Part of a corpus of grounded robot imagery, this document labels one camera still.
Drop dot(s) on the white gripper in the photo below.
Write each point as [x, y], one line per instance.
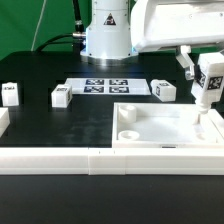
[157, 24]

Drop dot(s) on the white fence piece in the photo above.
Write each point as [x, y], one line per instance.
[4, 120]
[217, 120]

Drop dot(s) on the white square tabletop part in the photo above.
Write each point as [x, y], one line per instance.
[157, 125]

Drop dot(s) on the white fiducial marker sheet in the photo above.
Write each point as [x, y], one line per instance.
[108, 86]

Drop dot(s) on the white left fence piece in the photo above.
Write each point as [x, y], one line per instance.
[4, 120]

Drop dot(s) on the white front fence bar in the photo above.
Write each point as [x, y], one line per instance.
[111, 161]

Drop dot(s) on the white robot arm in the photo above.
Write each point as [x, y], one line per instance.
[118, 32]

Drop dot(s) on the white right fence piece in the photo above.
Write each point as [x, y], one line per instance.
[217, 120]

